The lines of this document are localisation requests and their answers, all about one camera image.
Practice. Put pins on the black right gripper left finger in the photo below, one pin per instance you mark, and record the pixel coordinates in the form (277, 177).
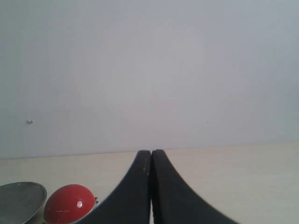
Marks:
(129, 202)

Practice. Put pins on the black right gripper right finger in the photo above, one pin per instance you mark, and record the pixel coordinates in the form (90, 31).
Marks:
(174, 201)

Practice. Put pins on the red dome push button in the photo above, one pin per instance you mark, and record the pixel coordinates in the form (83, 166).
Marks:
(68, 204)

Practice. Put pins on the round metal plate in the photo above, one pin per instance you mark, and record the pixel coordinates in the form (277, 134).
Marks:
(20, 201)

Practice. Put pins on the small white wall peg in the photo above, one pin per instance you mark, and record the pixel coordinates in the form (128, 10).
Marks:
(29, 121)

